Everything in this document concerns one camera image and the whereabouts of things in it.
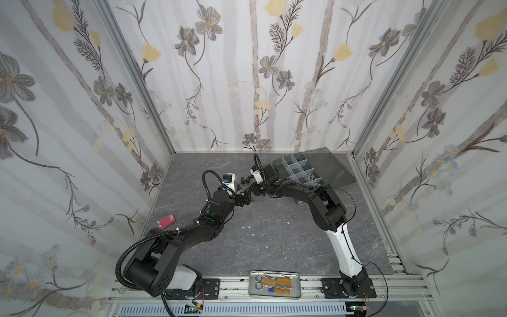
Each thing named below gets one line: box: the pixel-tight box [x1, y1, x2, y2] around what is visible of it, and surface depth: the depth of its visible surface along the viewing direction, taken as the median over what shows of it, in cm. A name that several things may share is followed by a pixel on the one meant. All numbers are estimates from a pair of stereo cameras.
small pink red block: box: [157, 213, 176, 230], surface depth 94 cm
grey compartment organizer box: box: [272, 147, 358, 187], surface depth 114 cm
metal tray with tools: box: [248, 270, 302, 298], surface depth 76 cm
